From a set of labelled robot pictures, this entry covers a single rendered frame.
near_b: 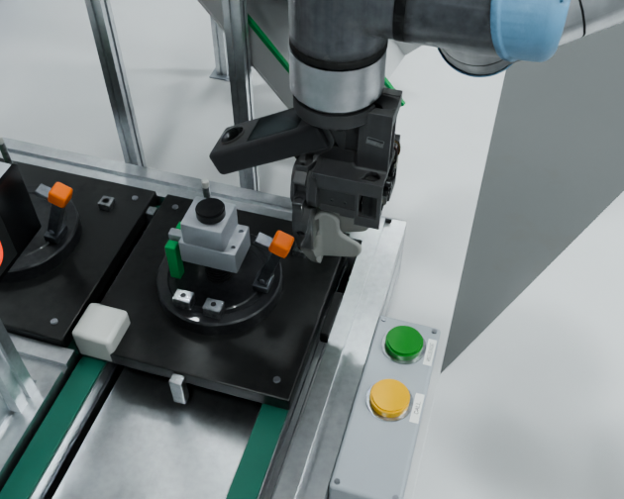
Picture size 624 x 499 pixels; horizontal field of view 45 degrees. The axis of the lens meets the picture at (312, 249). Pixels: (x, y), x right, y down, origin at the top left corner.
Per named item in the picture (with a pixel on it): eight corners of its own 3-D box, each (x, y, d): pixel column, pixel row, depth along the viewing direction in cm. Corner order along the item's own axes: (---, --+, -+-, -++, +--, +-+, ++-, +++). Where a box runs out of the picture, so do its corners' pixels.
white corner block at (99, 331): (135, 332, 83) (128, 309, 79) (116, 364, 80) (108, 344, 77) (97, 322, 83) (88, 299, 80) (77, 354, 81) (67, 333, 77)
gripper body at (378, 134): (376, 238, 65) (387, 130, 56) (284, 218, 67) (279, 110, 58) (395, 180, 70) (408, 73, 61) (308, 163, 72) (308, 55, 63)
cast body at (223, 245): (251, 245, 81) (247, 198, 76) (237, 274, 78) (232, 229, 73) (179, 229, 83) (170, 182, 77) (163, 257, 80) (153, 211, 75)
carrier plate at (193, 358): (350, 244, 91) (350, 232, 90) (289, 411, 76) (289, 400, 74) (169, 204, 96) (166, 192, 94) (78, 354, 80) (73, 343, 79)
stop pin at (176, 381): (189, 395, 80) (185, 375, 77) (185, 405, 79) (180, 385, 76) (177, 392, 80) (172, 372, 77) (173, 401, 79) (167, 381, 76)
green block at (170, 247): (184, 271, 83) (178, 241, 79) (180, 279, 82) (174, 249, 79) (174, 268, 83) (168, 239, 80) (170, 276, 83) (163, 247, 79)
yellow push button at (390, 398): (411, 393, 77) (413, 383, 76) (403, 427, 74) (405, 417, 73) (373, 383, 78) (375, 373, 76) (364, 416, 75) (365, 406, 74)
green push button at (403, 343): (424, 340, 81) (426, 329, 80) (417, 369, 79) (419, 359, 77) (388, 331, 82) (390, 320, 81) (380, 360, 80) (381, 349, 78)
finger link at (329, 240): (356, 292, 73) (360, 228, 66) (298, 279, 74) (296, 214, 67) (364, 269, 75) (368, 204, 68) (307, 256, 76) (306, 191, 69)
